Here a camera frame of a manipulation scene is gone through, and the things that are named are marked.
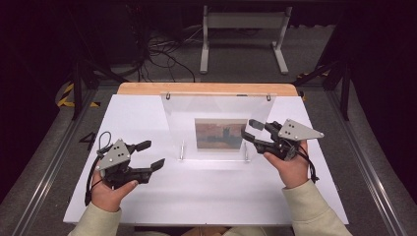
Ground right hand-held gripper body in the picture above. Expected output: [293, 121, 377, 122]
[254, 118, 326, 162]

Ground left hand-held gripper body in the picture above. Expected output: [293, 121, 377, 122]
[94, 138, 153, 191]

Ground clear acrylic picture frame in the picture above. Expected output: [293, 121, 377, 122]
[160, 92, 277, 163]

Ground person's right hand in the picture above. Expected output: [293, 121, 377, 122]
[263, 140, 311, 190]

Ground person's left hand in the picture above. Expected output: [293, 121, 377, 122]
[90, 168, 140, 213]

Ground picture card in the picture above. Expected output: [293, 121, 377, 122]
[194, 118, 249, 151]

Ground white table board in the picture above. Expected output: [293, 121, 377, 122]
[63, 93, 350, 227]

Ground black tripod stand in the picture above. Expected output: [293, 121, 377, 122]
[69, 57, 130, 121]
[292, 59, 354, 121]

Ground right hand-held gripper cable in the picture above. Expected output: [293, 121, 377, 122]
[290, 143, 321, 185]

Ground hand-held gripper cable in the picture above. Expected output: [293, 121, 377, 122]
[290, 143, 321, 185]
[84, 131, 113, 207]

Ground left hand-held gripper cable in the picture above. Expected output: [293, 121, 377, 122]
[84, 131, 113, 207]

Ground metal floor rail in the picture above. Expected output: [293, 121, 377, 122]
[11, 88, 100, 236]
[327, 88, 410, 236]

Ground black floor cables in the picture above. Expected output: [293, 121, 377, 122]
[136, 26, 198, 84]

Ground white metal frame stand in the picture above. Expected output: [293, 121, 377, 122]
[200, 4, 293, 76]

